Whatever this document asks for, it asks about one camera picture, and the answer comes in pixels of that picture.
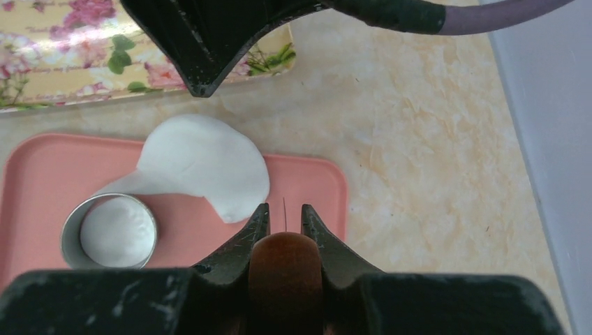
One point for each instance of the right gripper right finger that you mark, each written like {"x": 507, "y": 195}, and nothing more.
{"x": 359, "y": 298}

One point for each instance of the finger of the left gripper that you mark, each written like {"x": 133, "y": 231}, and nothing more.
{"x": 205, "y": 39}

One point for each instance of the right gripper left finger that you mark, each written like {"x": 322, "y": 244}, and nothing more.
{"x": 209, "y": 297}

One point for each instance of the newly cut round wrapper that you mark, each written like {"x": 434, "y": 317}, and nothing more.
{"x": 118, "y": 232}

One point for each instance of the white dough ball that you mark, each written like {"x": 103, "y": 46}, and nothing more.
{"x": 203, "y": 157}

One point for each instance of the pink silicone mat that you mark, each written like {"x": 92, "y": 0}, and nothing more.
{"x": 49, "y": 175}

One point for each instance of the floral rectangular tray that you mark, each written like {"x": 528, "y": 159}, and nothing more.
{"x": 56, "y": 53}

